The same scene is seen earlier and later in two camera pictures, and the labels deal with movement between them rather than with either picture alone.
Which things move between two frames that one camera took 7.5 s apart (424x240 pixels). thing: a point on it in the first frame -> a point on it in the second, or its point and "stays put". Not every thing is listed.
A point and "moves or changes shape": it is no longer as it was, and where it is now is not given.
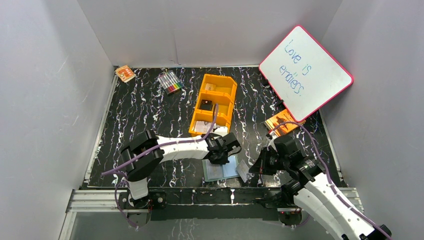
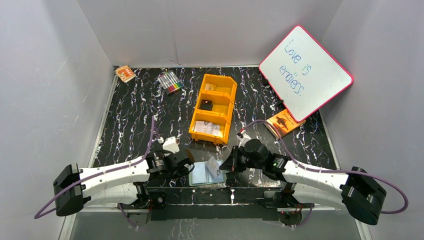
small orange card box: (125, 73) stays put
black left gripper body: (224, 152) -> (185, 159)
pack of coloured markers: (170, 82) stays put
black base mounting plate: (207, 204) stays put
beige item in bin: (210, 86) stays put
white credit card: (243, 170) moves or changes shape
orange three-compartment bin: (215, 89) stays put
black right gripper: (260, 167) -> (229, 165)
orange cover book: (281, 129) stays put
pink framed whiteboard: (303, 75) stays put
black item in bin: (206, 105) stays put
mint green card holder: (212, 171) moves or changes shape
